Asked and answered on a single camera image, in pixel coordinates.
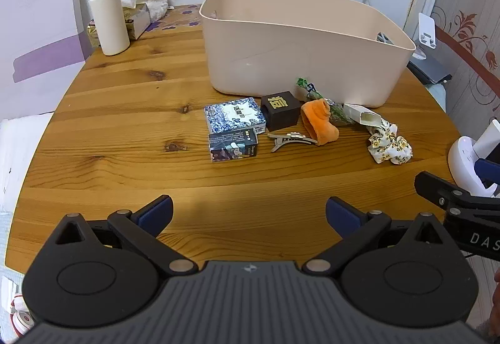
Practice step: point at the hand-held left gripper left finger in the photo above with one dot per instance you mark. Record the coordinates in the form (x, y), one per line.
(155, 213)

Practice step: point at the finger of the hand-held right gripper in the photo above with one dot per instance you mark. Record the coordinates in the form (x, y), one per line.
(433, 187)
(488, 172)

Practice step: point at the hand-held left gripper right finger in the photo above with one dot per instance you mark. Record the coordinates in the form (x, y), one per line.
(343, 214)

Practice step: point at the white desk lamp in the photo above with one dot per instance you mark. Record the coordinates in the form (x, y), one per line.
(463, 164)

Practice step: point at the white and yellow floral scrunchie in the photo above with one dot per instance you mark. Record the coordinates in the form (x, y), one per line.
(390, 146)

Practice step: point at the metal hair clip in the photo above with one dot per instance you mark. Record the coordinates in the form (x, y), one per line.
(291, 140)

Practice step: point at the orange plush scrunchie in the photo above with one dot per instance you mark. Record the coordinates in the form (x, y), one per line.
(318, 121)

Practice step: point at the green plastic wrapper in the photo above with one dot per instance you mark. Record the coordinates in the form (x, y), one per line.
(338, 113)

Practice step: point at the white open carton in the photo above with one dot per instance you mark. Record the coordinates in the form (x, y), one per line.
(363, 114)

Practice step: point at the dark printed small box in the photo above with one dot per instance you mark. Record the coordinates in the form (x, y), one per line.
(233, 146)

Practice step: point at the grey laptop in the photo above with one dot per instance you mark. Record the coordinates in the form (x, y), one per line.
(429, 68)

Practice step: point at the black box with gold print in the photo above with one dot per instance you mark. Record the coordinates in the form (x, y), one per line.
(282, 111)

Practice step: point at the blue and white patterned box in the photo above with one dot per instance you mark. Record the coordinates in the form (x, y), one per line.
(234, 113)

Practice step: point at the white bedding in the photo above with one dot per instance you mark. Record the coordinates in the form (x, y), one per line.
(19, 156)

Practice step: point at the white phone stand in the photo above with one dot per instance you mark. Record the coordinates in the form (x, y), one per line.
(426, 29)

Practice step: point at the grey item in basket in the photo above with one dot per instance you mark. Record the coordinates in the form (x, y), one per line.
(384, 38)

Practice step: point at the beige plastic storage basket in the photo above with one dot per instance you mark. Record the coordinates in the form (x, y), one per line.
(293, 55)

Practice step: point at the red and white headphones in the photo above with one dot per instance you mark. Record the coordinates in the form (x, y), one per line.
(19, 318)

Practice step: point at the gold foil box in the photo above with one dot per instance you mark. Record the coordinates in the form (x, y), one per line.
(93, 33)

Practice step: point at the tissue box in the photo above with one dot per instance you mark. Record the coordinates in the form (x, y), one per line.
(137, 21)

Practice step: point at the white thermos bottle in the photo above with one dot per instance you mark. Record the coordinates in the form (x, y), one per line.
(111, 23)

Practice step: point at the purple floral table mat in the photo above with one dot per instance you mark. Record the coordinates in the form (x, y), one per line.
(175, 18)

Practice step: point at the white and purple board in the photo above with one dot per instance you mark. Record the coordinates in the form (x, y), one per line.
(39, 16)

